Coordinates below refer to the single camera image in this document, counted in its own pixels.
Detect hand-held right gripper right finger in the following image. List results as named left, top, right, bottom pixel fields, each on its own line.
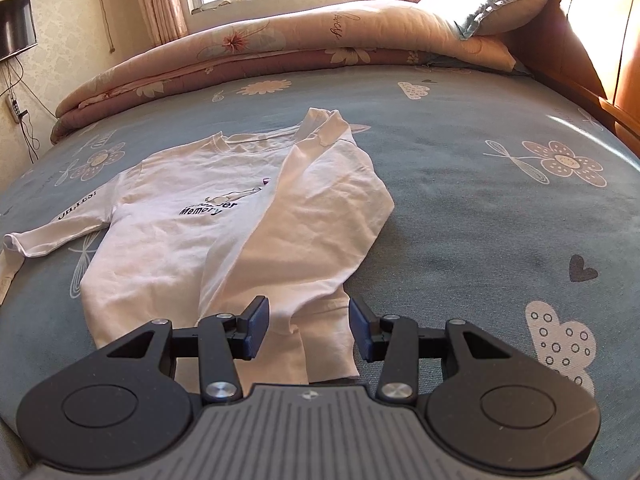
left=349, top=296, right=506, bottom=403

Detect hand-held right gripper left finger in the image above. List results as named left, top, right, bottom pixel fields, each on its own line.
left=107, top=296, right=271, bottom=405

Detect white long-sleeve printed shirt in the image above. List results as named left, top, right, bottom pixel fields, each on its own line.
left=0, top=107, right=396, bottom=383

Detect blue floral bed sheet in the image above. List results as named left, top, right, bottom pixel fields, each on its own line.
left=0, top=62, right=640, bottom=480

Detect pink floral folded quilt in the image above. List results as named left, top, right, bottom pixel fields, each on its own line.
left=50, top=0, right=518, bottom=146

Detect white pillow with grey frill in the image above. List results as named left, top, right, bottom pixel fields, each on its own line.
left=417, top=0, right=556, bottom=41

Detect orange wooden headboard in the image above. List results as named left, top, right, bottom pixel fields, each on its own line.
left=505, top=0, right=640, bottom=156

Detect black power cables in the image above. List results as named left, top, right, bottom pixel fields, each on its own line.
left=0, top=55, right=41, bottom=161

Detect thin hanging wall cord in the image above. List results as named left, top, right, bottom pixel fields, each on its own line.
left=100, top=0, right=116, bottom=53

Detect black wall television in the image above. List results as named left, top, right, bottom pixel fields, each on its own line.
left=0, top=0, right=38, bottom=61

